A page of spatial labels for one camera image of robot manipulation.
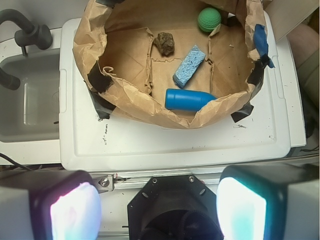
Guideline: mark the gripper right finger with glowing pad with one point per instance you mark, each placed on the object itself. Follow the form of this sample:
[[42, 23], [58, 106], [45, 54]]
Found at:
[[269, 202]]

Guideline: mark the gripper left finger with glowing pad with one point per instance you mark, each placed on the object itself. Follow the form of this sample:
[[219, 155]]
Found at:
[[49, 205]]

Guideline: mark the grey sink basin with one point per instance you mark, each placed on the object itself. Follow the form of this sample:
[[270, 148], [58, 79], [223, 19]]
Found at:
[[31, 113]]

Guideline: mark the light blue sponge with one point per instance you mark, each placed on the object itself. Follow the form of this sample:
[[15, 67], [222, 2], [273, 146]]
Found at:
[[188, 67]]

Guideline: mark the brown paper bag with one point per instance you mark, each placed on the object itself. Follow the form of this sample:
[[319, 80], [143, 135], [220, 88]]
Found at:
[[114, 52]]

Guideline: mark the blue painter tape strip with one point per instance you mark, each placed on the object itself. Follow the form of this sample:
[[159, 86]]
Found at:
[[261, 45]]

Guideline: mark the black faucet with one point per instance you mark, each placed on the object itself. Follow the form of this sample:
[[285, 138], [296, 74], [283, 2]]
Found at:
[[29, 33]]

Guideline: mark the brown rock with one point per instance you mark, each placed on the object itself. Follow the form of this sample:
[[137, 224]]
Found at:
[[165, 43]]

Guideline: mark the green golf ball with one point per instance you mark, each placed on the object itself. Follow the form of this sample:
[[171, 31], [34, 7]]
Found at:
[[209, 19]]

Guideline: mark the aluminium frame rail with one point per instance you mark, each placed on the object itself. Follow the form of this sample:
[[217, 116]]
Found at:
[[107, 182]]

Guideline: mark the black octagonal mount plate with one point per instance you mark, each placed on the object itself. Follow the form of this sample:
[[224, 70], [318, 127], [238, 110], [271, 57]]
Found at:
[[174, 210]]

